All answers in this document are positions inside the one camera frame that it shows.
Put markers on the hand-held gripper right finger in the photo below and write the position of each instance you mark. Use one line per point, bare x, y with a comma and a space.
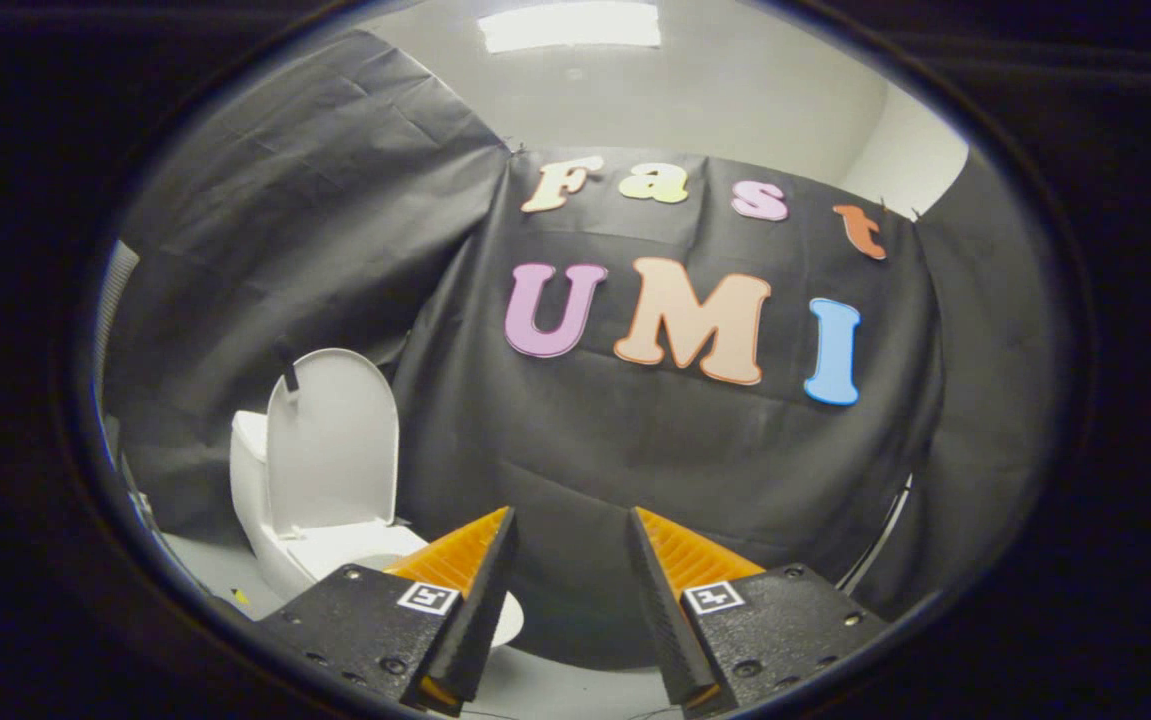
663, 620

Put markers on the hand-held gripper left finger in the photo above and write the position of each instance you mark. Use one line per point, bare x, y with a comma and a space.
475, 620

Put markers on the white toilet lid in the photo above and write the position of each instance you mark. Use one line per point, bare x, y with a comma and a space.
335, 440

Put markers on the white toilet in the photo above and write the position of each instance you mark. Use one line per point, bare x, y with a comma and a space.
350, 548

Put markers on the black backdrop cloth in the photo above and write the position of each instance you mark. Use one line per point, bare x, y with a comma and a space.
635, 450

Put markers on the grey ribbed panel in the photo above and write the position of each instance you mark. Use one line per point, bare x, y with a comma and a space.
118, 285

